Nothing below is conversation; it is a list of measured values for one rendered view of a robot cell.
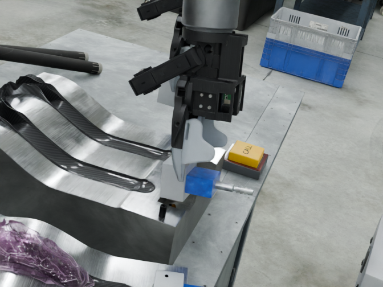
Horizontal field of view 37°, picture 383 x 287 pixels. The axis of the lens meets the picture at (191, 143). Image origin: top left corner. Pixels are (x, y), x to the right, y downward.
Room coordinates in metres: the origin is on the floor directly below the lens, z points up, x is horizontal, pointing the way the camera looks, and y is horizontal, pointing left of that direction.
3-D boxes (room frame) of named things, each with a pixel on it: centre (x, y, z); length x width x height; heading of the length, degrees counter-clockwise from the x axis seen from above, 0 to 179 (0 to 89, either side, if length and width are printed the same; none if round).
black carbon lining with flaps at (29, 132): (0.82, 0.20, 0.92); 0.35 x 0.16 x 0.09; 76
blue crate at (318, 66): (4.03, -0.71, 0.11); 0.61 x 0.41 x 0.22; 74
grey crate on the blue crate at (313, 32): (4.03, -0.71, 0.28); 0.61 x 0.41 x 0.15; 74
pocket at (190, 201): (0.72, 0.01, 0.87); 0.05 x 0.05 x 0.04; 76
